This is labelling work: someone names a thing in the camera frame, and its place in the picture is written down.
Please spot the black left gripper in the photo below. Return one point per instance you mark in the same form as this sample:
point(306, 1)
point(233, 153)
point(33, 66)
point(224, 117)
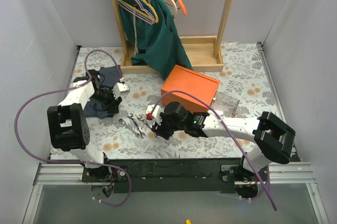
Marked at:
point(106, 95)

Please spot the navy blue cloth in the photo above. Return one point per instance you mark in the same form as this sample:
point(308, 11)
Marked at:
point(108, 76)

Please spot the steel combination wrench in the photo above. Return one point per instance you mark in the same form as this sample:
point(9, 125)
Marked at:
point(144, 121)

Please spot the orange drawer box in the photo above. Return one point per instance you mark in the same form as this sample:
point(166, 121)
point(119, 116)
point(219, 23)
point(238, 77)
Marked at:
point(200, 86)

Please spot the clear plastic drawer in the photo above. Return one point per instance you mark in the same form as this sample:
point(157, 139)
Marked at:
point(225, 105)

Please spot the steel open-end wrench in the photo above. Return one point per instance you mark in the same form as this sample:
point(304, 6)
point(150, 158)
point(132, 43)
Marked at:
point(132, 118)

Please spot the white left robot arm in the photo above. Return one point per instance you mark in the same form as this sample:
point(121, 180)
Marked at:
point(67, 122)

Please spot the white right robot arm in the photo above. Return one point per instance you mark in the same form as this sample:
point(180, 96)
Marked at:
point(273, 137)

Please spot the steel ratchet wrench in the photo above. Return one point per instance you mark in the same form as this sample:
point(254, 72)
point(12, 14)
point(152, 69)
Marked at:
point(122, 122)

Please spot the wooden clothes rack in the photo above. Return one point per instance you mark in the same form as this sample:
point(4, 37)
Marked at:
point(203, 51)

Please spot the floral table mat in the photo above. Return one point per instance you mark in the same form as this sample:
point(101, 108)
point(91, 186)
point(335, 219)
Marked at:
point(243, 77)

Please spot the green shorts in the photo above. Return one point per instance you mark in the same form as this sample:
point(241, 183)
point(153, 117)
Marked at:
point(158, 45)

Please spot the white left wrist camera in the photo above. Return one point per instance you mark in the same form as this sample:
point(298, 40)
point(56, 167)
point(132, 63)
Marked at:
point(119, 88)

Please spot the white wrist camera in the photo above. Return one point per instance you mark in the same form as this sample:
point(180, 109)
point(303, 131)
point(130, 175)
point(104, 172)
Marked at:
point(119, 88)
point(153, 112)

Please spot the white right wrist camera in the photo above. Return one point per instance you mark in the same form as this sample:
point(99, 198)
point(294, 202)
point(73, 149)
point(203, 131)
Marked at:
point(153, 112)

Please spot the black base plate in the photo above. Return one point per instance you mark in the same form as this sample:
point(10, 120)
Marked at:
point(223, 175)

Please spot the aluminium frame rail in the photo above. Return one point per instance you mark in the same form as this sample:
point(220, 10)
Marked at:
point(60, 196)

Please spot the yellow wire hanger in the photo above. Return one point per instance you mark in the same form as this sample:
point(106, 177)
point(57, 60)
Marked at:
point(136, 10)

